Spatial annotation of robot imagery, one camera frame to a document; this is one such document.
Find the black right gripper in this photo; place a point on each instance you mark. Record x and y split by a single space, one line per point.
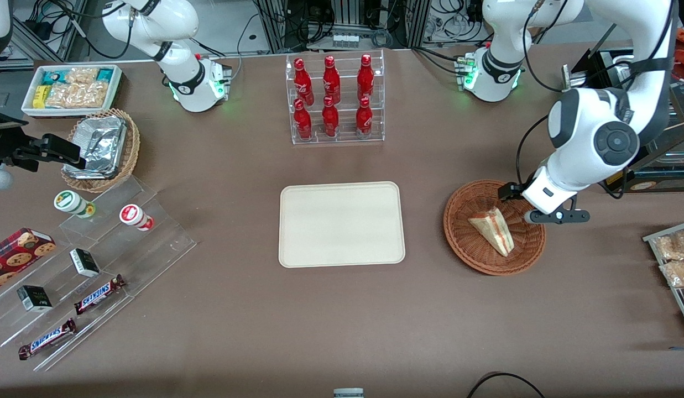
9 145

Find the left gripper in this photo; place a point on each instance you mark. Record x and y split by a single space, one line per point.
511 191

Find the triangle sandwich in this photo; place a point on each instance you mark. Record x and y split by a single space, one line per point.
494 229

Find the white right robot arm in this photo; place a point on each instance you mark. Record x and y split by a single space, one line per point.
181 83

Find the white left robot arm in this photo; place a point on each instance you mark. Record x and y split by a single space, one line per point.
596 110

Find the brown round wicker basket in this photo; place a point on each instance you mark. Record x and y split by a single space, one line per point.
474 249

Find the light oval wicker basket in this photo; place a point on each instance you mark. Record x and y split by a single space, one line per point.
132 149

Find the beige rectangular tray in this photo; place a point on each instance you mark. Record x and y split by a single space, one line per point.
342 224

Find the silver foil container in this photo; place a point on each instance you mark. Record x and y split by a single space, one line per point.
101 143

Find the green lid yogurt cup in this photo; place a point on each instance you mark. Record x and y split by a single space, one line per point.
68 201

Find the yellow snack pack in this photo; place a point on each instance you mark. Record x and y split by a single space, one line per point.
40 97

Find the large clear cracker bag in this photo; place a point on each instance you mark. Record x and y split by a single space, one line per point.
79 95

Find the teal snack pack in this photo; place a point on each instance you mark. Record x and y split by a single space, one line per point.
55 77

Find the small clear cracker bag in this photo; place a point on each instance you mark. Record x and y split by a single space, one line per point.
82 75

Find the white rectangular snack bin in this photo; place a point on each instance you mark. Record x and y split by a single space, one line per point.
118 88

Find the red lid yogurt cup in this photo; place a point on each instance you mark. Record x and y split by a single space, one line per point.
132 214

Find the red plaid cookie box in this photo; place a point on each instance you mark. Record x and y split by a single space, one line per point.
15 257

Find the small black box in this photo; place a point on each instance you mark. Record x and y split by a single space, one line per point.
35 298
84 262

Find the clear acrylic stepped shelf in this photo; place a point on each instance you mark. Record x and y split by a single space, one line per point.
153 243

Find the snickers bar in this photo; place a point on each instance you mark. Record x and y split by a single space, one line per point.
47 339
98 294

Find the black glass display case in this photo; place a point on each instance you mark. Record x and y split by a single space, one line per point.
659 160

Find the red cola bottle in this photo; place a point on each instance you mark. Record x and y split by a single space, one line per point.
330 119
365 77
303 83
331 80
302 121
364 119

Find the clear bag of crackers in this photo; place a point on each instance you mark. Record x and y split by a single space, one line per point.
676 246
679 273

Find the clear acrylic bottle rack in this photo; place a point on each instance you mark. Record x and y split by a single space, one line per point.
346 88

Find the white power strip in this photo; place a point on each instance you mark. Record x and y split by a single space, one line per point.
345 40

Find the grey device at table edge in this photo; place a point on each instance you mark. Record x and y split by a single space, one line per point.
348 393

